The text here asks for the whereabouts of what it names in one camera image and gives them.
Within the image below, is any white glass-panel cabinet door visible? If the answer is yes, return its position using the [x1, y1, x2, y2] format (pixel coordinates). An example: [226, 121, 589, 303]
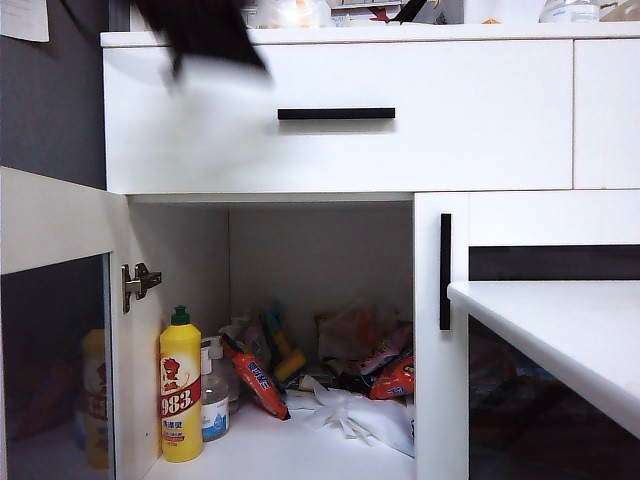
[0, 167, 129, 480]
[413, 192, 640, 480]

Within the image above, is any white wooden cabinet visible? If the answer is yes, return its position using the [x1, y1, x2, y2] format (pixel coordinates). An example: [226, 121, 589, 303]
[99, 22, 640, 480]

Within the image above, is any translucent bag with orange print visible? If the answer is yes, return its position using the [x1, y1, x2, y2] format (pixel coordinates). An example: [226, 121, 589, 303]
[314, 302, 401, 361]

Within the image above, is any pale pink packet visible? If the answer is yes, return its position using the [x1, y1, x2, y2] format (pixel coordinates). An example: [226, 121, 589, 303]
[243, 317, 274, 374]

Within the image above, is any pink snack packet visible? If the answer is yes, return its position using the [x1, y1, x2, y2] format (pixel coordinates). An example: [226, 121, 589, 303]
[358, 324, 414, 376]

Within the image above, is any dark snack packet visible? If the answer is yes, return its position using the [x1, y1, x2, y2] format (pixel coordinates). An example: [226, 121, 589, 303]
[298, 367, 374, 396]

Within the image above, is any long orange snack packet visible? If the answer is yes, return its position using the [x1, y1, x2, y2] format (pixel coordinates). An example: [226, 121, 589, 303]
[222, 333, 291, 421]

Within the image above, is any wide white drawer front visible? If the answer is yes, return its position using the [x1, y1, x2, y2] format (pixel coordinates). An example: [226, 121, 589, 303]
[103, 42, 574, 194]

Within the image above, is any red snack packet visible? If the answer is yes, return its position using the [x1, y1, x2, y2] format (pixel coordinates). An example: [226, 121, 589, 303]
[368, 355, 415, 400]

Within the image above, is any white crumpled plastic bag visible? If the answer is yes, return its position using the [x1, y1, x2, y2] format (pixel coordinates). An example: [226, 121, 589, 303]
[285, 377, 416, 457]

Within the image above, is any clear pump bottle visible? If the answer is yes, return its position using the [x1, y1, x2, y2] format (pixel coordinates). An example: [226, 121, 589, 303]
[200, 335, 240, 444]

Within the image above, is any yellow detergent bottle green cap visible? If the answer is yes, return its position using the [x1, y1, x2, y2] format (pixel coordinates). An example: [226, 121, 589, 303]
[159, 304, 205, 464]

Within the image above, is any white teal paper box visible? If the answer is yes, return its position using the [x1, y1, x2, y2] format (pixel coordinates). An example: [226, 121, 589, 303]
[329, 0, 404, 21]

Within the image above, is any black angled object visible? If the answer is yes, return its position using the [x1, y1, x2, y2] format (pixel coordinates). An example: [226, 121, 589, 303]
[394, 0, 429, 24]

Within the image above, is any clear plastic container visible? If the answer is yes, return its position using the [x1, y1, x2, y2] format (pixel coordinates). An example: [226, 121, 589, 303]
[539, 0, 601, 24]

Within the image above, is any white paper sheet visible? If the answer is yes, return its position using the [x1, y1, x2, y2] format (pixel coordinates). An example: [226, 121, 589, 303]
[0, 0, 50, 44]

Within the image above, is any brown cardboard box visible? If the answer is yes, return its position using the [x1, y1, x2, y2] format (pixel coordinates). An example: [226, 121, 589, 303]
[599, 2, 640, 22]

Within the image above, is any yellow scrubber teal handle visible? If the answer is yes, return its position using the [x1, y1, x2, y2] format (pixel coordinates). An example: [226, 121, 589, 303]
[262, 304, 307, 382]

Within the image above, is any black right door bar handle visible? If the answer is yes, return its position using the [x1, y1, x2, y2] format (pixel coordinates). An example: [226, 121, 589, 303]
[439, 213, 452, 331]

